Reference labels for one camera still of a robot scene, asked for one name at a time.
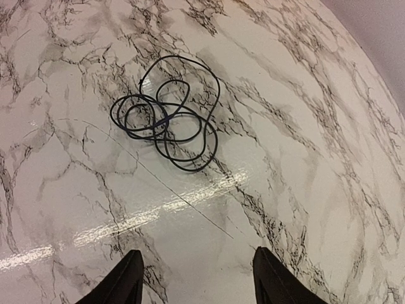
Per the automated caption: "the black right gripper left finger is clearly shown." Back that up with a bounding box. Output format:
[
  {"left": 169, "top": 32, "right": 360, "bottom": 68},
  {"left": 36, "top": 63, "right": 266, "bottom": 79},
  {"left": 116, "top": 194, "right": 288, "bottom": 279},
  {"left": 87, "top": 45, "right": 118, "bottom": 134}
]
[{"left": 77, "top": 250, "right": 144, "bottom": 304}]

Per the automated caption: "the dark blue thin cable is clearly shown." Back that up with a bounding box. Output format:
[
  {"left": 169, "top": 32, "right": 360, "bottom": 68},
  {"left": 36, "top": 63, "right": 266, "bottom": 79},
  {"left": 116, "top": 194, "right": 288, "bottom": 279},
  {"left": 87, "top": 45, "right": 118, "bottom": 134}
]
[{"left": 110, "top": 55, "right": 221, "bottom": 174}]

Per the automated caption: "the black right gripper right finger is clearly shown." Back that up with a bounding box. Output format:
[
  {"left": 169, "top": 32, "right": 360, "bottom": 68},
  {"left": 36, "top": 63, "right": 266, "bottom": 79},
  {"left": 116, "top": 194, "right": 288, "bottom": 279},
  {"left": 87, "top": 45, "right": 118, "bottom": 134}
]
[{"left": 253, "top": 246, "right": 326, "bottom": 304}]

